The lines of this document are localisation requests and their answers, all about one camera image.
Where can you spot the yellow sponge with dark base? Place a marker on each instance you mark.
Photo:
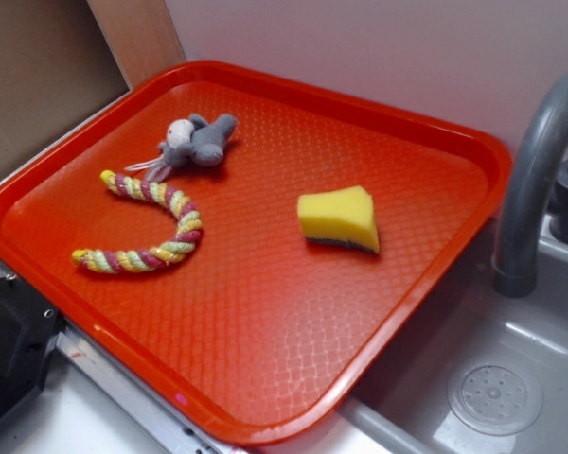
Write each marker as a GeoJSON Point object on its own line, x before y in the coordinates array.
{"type": "Point", "coordinates": [344, 216]}

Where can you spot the multicolour twisted rope toy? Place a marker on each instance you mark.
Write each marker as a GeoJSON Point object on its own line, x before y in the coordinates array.
{"type": "Point", "coordinates": [189, 229]}

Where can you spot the grey plush mouse toy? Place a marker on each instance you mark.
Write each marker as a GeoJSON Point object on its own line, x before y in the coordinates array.
{"type": "Point", "coordinates": [189, 140]}

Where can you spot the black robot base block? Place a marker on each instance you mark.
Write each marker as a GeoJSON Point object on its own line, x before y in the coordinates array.
{"type": "Point", "coordinates": [29, 327]}

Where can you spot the light wooden board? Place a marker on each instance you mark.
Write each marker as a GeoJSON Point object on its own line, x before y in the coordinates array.
{"type": "Point", "coordinates": [140, 35]}

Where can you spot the brown cardboard panel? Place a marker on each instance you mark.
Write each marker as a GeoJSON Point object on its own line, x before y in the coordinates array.
{"type": "Point", "coordinates": [56, 70]}

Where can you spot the grey curved toy faucet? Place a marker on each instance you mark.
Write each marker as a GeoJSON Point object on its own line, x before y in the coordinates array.
{"type": "Point", "coordinates": [529, 193]}

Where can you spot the orange plastic tray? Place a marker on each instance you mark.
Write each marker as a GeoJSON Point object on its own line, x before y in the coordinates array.
{"type": "Point", "coordinates": [259, 333]}

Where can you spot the grey plastic toy sink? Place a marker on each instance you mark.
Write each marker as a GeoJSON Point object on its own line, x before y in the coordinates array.
{"type": "Point", "coordinates": [473, 371]}

